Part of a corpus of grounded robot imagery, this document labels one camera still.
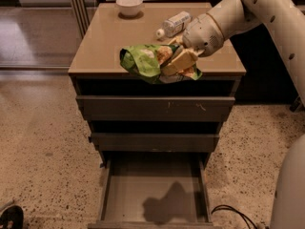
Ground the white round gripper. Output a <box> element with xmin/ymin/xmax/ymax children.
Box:
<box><xmin>161</xmin><ymin>13</ymin><xmax>224</xmax><ymax>75</ymax></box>

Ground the green rice chip bag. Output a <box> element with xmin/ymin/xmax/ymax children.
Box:
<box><xmin>119</xmin><ymin>44</ymin><xmax>202</xmax><ymax>84</ymax></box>

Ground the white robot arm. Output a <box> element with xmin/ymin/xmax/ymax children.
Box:
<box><xmin>173</xmin><ymin>0</ymin><xmax>305</xmax><ymax>229</ymax></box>

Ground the grey drawer cabinet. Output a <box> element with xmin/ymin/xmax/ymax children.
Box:
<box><xmin>69</xmin><ymin>3</ymin><xmax>246</xmax><ymax>161</ymax></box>

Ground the top grey drawer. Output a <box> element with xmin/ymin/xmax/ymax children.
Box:
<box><xmin>76</xmin><ymin>95</ymin><xmax>234</xmax><ymax>122</ymax></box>

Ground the middle grey drawer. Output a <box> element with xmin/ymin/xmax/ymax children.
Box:
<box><xmin>91</xmin><ymin>133</ymin><xmax>219</xmax><ymax>153</ymax></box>

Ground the open bottom grey drawer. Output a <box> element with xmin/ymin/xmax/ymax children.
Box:
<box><xmin>88</xmin><ymin>153</ymin><xmax>222</xmax><ymax>229</ymax></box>

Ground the clear plastic water bottle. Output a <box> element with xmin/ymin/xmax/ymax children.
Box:
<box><xmin>156</xmin><ymin>11</ymin><xmax>193</xmax><ymax>38</ymax></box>

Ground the white ceramic bowl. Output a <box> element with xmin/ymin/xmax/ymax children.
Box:
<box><xmin>115</xmin><ymin>0</ymin><xmax>143</xmax><ymax>17</ymax></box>

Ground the small dark floor device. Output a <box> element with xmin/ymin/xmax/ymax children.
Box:
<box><xmin>289</xmin><ymin>96</ymin><xmax>303</xmax><ymax>113</ymax></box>

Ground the black round floor object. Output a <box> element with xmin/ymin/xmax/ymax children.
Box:
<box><xmin>0</xmin><ymin>205</ymin><xmax>24</xmax><ymax>229</ymax></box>

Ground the metal window frame post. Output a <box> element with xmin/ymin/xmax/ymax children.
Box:
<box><xmin>71</xmin><ymin>0</ymin><xmax>90</xmax><ymax>37</ymax></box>

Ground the black cable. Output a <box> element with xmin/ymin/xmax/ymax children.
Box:
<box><xmin>211</xmin><ymin>204</ymin><xmax>258</xmax><ymax>229</ymax></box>

